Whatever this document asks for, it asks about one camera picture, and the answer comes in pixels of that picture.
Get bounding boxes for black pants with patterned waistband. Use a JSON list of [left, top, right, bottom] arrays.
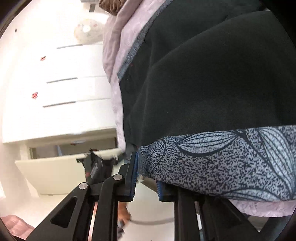
[[117, 0, 296, 202]]

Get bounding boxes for left hand with painted nails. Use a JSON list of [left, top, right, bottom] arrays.
[[117, 202, 131, 230]]

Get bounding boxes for white drawer cabinet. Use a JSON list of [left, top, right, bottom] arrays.
[[1, 1, 115, 143]]

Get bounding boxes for white round floral bag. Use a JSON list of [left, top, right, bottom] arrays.
[[74, 19, 104, 45]]

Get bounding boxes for lilac embossed bed blanket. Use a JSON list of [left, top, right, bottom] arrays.
[[102, 0, 296, 218]]

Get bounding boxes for brown striped crumpled garment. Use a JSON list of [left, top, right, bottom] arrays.
[[99, 0, 126, 16]]

